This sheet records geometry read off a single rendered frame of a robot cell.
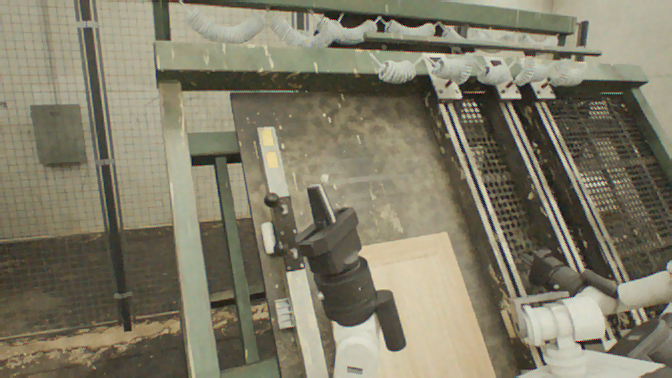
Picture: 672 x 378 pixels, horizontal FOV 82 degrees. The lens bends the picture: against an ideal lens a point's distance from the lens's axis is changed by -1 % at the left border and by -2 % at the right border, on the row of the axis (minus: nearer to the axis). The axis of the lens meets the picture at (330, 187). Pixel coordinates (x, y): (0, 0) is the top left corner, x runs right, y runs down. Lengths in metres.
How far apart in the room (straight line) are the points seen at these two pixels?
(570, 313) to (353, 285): 0.35
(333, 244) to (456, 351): 0.73
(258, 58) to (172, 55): 0.24
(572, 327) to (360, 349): 0.33
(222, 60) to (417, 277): 0.83
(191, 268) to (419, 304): 0.62
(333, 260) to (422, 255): 0.67
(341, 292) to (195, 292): 0.46
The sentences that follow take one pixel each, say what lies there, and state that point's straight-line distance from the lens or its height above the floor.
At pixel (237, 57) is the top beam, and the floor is 1.87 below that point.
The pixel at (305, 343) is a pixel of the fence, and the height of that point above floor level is 1.19.
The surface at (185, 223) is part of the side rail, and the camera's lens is 1.01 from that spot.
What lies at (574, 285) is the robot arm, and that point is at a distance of 1.30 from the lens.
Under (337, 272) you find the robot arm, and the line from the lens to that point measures 0.58.
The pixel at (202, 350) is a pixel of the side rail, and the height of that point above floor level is 1.23.
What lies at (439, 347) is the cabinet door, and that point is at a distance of 1.20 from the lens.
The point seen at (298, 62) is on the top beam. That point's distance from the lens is 1.26.
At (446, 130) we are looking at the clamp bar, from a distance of 1.41.
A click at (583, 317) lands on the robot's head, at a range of 0.75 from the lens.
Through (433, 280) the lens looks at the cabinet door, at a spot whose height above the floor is 1.24.
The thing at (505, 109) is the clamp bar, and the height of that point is 1.71.
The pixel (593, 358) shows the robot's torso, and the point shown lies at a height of 1.34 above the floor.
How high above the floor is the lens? 1.77
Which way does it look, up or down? 14 degrees down
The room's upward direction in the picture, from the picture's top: straight up
